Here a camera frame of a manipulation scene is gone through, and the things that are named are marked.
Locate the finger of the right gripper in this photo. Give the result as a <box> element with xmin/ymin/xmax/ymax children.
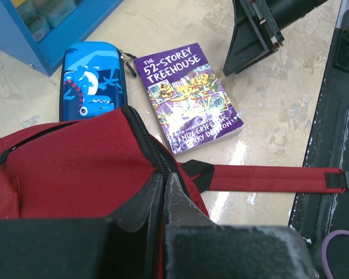
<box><xmin>223</xmin><ymin>1</ymin><xmax>284</xmax><ymax>76</ymax></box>

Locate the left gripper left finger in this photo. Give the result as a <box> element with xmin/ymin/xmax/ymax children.
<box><xmin>0</xmin><ymin>173</ymin><xmax>163</xmax><ymax>278</ymax></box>

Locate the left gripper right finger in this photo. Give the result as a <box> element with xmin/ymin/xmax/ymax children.
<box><xmin>163</xmin><ymin>173</ymin><xmax>315</xmax><ymax>278</ymax></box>

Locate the red backpack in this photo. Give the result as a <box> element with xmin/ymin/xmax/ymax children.
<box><xmin>0</xmin><ymin>104</ymin><xmax>349</xmax><ymax>279</ymax></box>

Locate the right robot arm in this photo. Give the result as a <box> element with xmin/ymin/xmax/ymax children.
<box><xmin>223</xmin><ymin>1</ymin><xmax>324</xmax><ymax>76</ymax></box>

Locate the purple treehouse book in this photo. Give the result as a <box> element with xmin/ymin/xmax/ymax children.
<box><xmin>134</xmin><ymin>43</ymin><xmax>244</xmax><ymax>155</ymax></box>

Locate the blue pencil case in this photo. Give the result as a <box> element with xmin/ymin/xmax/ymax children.
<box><xmin>59</xmin><ymin>41</ymin><xmax>137</xmax><ymax>121</ymax></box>

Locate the pale boxes bottom shelf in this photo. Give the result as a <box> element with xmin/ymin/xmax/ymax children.
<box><xmin>12</xmin><ymin>0</ymin><xmax>77</xmax><ymax>42</ymax></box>

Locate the blue colourful shelf unit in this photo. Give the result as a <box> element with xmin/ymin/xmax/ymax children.
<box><xmin>0</xmin><ymin>1</ymin><xmax>121</xmax><ymax>76</ymax></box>

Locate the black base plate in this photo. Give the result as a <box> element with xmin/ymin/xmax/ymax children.
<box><xmin>289</xmin><ymin>7</ymin><xmax>349</xmax><ymax>278</ymax></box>

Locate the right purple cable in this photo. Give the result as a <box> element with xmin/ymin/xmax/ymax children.
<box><xmin>320</xmin><ymin>229</ymin><xmax>349</xmax><ymax>279</ymax></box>

